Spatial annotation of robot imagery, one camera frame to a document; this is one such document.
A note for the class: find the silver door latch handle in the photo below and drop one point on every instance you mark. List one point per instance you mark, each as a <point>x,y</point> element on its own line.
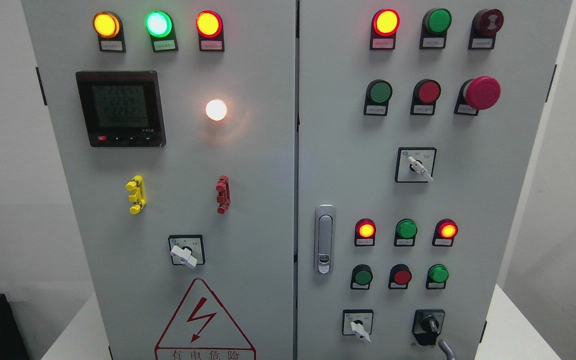
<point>324,235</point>

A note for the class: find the green indicator light lower middle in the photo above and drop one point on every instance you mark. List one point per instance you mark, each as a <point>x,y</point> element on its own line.
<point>405,233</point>

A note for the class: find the green push button lower left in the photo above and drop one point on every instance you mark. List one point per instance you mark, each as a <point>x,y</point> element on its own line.
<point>361,277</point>

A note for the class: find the lit red-orange indicator light left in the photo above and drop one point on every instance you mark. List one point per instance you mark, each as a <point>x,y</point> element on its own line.
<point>210,27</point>

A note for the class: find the white selector switch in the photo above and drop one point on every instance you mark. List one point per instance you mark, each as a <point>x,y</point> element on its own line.
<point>415,164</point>
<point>358,323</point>

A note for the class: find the black knob selector switch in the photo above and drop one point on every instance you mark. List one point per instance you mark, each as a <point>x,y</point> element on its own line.
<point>427,326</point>

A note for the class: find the lit red indicator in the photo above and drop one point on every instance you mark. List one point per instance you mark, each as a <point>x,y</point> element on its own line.
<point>365,233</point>
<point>384,26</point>

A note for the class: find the red push button upper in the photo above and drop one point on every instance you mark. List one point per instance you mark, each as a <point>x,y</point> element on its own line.
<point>425,96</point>

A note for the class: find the green indicator light top right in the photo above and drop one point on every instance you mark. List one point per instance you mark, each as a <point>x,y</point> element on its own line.
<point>434,29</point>

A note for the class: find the red terminal connector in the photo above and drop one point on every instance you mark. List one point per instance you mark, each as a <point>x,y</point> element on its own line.
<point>223,197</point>

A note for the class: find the red lightning warning sticker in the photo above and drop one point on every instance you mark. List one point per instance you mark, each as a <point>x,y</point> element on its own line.
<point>201,328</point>

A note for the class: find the black digital power meter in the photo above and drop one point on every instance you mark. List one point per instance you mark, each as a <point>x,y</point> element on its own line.
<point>122,109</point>

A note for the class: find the lit red indicator top right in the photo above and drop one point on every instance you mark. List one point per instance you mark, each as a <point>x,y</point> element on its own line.
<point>384,26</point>

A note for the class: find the grey electrical cabinet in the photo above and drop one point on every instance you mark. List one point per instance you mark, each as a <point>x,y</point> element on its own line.
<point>294,75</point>

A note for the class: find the red emergency stop mushroom button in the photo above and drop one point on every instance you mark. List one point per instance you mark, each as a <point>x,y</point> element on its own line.
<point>476,95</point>

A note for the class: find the lit red indicator lower left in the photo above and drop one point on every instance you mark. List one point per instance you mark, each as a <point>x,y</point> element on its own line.
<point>365,233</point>

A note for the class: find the lit green indicator light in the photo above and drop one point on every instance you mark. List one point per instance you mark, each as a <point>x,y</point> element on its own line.
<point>161,30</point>

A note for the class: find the white selector switch left door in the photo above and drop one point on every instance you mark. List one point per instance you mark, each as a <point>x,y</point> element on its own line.
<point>187,250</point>

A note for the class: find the white selector switch bottom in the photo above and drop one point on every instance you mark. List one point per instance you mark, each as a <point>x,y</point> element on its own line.
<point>358,323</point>

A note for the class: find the yellow indicator light top left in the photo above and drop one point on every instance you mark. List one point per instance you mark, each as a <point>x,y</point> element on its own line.
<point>110,32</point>

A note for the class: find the red indicator light lower right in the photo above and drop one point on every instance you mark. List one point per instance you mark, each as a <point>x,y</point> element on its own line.
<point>445,232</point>

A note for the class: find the green push button upper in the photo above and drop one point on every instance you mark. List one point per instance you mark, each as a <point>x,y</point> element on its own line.
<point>377,96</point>

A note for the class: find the red push button lower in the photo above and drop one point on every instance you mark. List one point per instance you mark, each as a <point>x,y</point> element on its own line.
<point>400,277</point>

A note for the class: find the white selector switch upper right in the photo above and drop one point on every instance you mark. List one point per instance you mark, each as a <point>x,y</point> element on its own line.
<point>415,164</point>

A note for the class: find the dark red buzzer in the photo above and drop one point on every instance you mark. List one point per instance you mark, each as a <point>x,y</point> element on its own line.
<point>485,26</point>

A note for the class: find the yellow terminal connector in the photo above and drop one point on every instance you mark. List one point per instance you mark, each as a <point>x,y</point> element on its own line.
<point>137,194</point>

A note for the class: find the white glowing indicator light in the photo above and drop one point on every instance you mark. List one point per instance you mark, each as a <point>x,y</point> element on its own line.
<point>216,110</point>

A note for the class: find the red push button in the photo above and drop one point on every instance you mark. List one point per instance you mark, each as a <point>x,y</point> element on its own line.
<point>425,96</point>
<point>400,277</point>

